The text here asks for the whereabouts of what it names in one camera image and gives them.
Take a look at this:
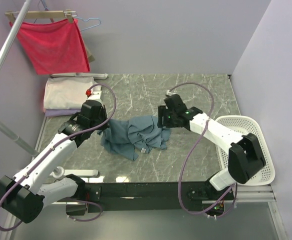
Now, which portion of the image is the blue t shirt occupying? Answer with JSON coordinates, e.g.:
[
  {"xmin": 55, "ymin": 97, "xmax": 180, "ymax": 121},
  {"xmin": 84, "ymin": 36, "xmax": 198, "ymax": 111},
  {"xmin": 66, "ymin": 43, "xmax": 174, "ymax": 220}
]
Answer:
[{"xmin": 97, "ymin": 115, "xmax": 171, "ymax": 161}]

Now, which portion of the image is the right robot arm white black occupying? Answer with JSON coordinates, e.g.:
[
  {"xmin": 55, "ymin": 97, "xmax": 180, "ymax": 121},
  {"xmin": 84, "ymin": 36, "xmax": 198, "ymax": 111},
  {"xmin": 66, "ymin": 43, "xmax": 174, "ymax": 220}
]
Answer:
[{"xmin": 158, "ymin": 94, "xmax": 266, "ymax": 200}]

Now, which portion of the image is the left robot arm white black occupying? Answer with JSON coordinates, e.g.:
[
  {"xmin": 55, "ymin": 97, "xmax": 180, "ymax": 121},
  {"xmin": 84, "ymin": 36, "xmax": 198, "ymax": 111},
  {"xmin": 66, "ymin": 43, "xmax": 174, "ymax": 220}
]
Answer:
[{"xmin": 0, "ymin": 98, "xmax": 108, "ymax": 224}]

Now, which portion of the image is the folded white t shirt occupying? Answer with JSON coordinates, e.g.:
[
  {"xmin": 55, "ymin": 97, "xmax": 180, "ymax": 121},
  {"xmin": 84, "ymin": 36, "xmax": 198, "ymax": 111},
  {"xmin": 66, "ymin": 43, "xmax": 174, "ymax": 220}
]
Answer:
[{"xmin": 43, "ymin": 77, "xmax": 101, "ymax": 110}]

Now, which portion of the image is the tan cloth behind towel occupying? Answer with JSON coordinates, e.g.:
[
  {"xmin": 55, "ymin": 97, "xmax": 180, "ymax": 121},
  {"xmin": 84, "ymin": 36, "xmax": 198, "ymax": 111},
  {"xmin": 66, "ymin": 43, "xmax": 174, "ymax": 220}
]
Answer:
[{"xmin": 85, "ymin": 44, "xmax": 95, "ymax": 63}]

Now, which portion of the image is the white perforated plastic basket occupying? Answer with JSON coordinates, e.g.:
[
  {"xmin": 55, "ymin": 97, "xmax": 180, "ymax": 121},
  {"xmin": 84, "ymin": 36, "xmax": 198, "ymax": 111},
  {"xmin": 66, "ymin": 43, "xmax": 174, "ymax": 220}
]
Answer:
[{"xmin": 215, "ymin": 115, "xmax": 275, "ymax": 186}]

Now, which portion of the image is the black base beam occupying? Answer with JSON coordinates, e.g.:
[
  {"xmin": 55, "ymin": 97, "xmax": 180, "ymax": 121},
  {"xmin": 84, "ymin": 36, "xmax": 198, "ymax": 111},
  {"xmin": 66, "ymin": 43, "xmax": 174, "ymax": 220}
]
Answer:
[{"xmin": 79, "ymin": 181, "xmax": 234, "ymax": 212}]

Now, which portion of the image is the red towel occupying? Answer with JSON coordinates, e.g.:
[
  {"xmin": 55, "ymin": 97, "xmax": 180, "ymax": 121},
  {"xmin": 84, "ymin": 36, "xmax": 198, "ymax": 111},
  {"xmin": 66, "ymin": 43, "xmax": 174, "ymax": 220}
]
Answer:
[{"xmin": 17, "ymin": 19, "xmax": 90, "ymax": 75}]

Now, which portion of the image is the grey metal clothes rack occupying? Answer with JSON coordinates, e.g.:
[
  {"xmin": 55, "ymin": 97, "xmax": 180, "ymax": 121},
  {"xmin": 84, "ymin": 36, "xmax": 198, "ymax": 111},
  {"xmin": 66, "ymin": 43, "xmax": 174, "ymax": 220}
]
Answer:
[{"xmin": 0, "ymin": 0, "xmax": 108, "ymax": 178}]

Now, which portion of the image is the wooden clip hanger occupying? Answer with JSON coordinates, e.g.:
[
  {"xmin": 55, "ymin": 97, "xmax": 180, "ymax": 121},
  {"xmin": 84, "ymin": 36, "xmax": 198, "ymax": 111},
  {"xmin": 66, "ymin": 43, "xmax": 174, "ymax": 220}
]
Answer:
[{"xmin": 5, "ymin": 9, "xmax": 77, "ymax": 23}]

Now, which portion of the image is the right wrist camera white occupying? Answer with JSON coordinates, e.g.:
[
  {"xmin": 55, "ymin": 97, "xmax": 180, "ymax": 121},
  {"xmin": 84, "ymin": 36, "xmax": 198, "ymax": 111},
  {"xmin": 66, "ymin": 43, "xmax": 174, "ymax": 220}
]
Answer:
[{"xmin": 165, "ymin": 90, "xmax": 174, "ymax": 97}]

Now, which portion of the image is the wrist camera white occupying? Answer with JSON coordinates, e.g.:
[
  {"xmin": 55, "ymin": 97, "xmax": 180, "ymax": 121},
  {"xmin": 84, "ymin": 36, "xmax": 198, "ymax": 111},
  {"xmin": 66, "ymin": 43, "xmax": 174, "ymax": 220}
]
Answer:
[
  {"xmin": 165, "ymin": 90, "xmax": 174, "ymax": 97},
  {"xmin": 86, "ymin": 89, "xmax": 102, "ymax": 103}
]

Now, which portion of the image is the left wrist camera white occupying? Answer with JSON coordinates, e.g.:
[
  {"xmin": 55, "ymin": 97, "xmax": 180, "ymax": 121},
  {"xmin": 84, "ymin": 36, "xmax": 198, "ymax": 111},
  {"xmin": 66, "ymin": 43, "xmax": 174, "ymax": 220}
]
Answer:
[{"xmin": 86, "ymin": 89, "xmax": 102, "ymax": 103}]

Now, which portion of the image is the aluminium rail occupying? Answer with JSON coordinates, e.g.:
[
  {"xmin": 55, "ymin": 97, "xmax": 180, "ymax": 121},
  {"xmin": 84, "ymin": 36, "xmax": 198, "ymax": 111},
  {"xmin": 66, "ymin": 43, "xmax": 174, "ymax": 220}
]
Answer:
[{"xmin": 10, "ymin": 184, "xmax": 276, "ymax": 205}]

